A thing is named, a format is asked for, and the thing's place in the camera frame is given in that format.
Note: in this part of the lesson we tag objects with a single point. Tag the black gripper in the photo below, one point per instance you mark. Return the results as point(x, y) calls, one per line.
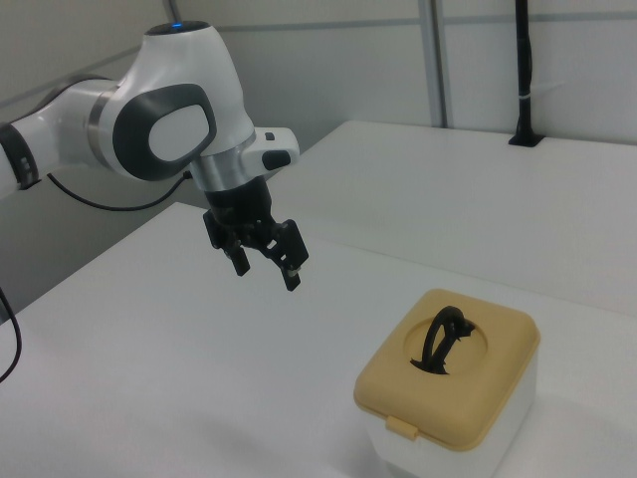
point(239, 206)

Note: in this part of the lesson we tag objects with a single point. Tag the tan plastic case lid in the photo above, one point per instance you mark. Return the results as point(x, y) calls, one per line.
point(393, 378)

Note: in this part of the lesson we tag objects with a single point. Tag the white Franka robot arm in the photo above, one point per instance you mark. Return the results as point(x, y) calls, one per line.
point(164, 129)

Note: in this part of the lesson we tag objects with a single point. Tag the white plastic case box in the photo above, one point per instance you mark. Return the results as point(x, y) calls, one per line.
point(507, 428)

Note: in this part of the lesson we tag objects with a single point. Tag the grey partition post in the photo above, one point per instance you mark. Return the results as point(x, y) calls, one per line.
point(434, 60)

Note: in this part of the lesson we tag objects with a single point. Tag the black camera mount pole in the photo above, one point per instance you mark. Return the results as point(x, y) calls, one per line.
point(523, 74)

